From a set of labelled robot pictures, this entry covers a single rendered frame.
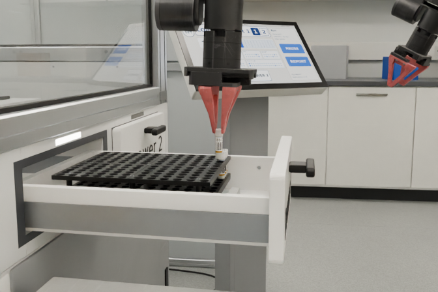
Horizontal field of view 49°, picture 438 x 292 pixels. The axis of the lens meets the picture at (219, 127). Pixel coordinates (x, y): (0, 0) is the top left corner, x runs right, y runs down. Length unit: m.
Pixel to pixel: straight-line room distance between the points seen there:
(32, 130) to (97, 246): 0.30
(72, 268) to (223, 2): 0.48
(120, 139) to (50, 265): 0.28
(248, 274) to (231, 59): 1.26
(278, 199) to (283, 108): 3.09
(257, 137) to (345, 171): 2.07
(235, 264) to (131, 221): 1.22
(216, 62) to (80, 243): 0.37
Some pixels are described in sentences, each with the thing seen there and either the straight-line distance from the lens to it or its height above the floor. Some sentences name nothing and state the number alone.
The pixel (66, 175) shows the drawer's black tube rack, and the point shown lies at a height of 0.90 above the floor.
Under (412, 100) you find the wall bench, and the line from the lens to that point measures 3.76.
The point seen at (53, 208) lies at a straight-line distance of 0.67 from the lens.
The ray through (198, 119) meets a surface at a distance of 2.40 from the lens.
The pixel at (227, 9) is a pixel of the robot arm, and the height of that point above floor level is 1.13.
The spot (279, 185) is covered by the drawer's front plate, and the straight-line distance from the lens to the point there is 0.56.
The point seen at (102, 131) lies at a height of 0.93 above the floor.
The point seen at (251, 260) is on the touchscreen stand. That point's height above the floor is 0.32.
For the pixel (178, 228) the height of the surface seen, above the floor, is 0.85.
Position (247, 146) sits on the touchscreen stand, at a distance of 1.72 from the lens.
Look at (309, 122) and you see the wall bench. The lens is 3.66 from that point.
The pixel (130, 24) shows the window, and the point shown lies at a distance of 1.09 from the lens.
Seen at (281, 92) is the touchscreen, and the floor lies 0.94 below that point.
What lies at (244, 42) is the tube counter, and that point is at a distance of 1.71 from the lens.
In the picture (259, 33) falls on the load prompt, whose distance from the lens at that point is 1.78.
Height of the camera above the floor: 1.06
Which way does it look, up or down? 8 degrees down
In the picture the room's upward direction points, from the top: straight up
